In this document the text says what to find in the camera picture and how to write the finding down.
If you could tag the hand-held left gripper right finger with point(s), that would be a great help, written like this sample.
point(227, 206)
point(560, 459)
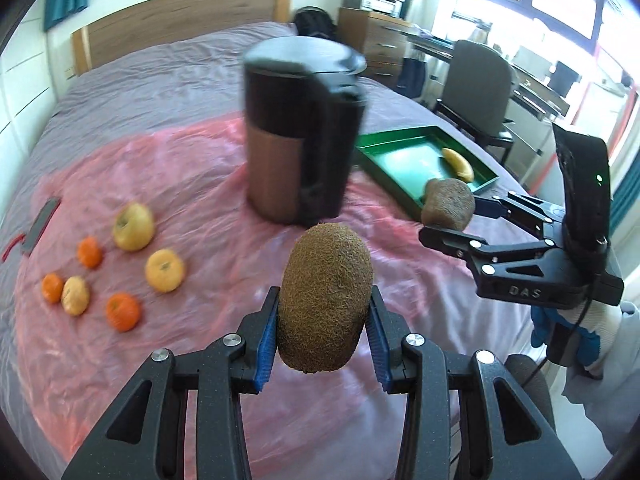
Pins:
point(377, 347)

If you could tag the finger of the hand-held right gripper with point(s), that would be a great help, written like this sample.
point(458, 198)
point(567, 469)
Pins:
point(450, 240)
point(520, 207)

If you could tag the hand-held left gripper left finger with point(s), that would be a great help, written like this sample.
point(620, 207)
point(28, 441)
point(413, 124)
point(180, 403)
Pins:
point(265, 342)

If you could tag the brown kiwi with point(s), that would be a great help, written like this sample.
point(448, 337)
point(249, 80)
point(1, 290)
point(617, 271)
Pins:
point(325, 300)
point(447, 205)

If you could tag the yellow banana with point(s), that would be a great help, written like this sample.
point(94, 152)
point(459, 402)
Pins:
point(459, 164)

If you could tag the green tray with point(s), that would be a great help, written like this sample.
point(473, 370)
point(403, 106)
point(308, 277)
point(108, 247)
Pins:
point(400, 155)

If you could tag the round yellow fruit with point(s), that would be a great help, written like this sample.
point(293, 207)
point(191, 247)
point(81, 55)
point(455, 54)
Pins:
point(165, 271)

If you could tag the orange tangerine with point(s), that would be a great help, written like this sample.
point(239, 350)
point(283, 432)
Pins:
point(90, 252)
point(123, 312)
point(52, 288)

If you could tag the yellow-green apple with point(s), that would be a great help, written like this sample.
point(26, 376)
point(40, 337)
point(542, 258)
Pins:
point(132, 227)

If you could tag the small striped yellow fruit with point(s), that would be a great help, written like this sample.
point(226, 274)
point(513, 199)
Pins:
point(75, 296)

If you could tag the person's right hand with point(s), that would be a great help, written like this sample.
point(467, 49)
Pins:
point(607, 332)

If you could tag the white desk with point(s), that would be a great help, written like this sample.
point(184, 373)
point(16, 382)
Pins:
point(540, 95)

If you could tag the black monitor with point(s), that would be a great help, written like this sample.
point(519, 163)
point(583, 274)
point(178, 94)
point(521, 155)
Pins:
point(566, 79)

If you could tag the pink plastic sheet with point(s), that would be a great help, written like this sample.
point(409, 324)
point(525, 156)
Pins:
point(190, 240)

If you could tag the grey chair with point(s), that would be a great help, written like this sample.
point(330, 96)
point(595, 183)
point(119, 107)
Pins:
point(477, 80)

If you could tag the dark blue bag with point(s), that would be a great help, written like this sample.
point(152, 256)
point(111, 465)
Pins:
point(412, 77)

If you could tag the low wooden drawer cabinet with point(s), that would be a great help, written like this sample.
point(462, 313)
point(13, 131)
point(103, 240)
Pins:
point(381, 77)

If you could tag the black and copper kettle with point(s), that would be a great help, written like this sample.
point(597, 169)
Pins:
point(295, 125)

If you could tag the wooden drawer chest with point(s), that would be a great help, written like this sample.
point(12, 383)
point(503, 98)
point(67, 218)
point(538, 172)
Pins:
point(372, 30)

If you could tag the black backpack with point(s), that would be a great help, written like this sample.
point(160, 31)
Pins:
point(312, 22)

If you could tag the bed with purple sheet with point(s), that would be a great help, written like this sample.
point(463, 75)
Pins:
point(165, 85)

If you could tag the wooden headboard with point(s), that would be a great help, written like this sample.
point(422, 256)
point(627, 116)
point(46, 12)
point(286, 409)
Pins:
point(175, 20)

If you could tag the white wardrobe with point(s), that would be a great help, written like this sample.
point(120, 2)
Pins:
point(25, 90)

